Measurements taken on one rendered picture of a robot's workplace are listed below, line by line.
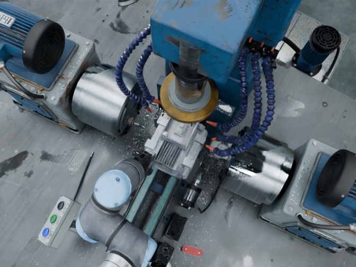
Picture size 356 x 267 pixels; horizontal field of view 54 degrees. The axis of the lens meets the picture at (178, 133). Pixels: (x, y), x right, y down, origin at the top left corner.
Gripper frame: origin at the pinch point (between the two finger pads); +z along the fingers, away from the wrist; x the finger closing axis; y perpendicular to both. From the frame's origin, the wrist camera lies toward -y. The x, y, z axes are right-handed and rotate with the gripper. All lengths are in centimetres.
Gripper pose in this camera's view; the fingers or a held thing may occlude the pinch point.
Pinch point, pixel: (146, 160)
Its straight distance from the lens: 127.2
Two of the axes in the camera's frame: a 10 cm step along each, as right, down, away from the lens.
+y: 3.8, -8.9, -2.5
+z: 1.9, -1.9, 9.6
